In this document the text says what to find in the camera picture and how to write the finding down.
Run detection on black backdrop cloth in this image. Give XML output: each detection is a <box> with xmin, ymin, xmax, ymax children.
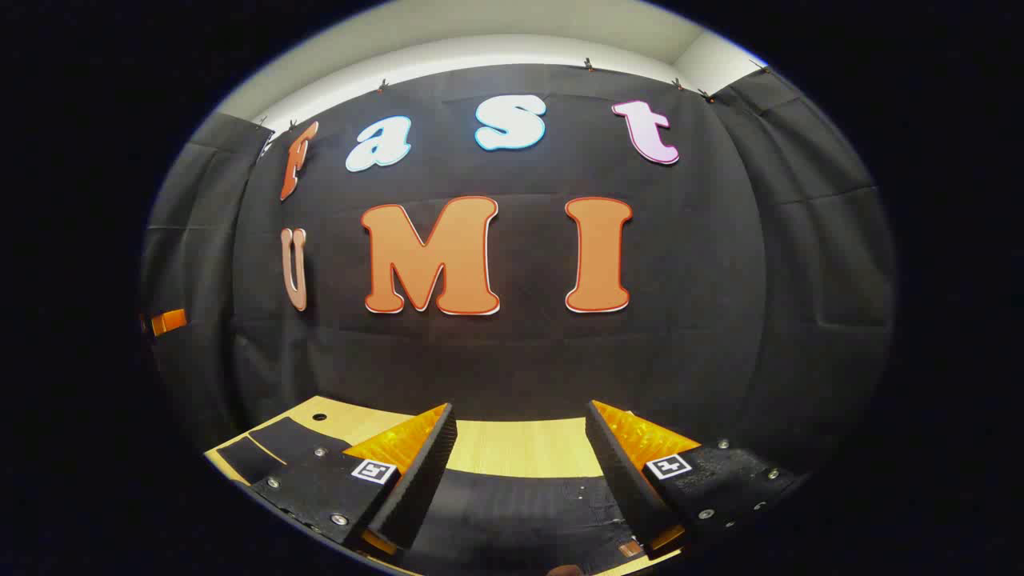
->
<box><xmin>140</xmin><ymin>62</ymin><xmax>897</xmax><ymax>481</ymax></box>

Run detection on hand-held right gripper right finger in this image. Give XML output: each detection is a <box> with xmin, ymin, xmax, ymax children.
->
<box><xmin>585</xmin><ymin>399</ymin><xmax>809</xmax><ymax>561</ymax></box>

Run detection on dark grey jeans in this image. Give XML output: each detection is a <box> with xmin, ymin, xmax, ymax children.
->
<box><xmin>216</xmin><ymin>416</ymin><xmax>650</xmax><ymax>575</ymax></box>

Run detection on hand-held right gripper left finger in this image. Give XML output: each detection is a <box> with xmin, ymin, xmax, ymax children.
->
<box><xmin>250</xmin><ymin>402</ymin><xmax>458</xmax><ymax>558</ymax></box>

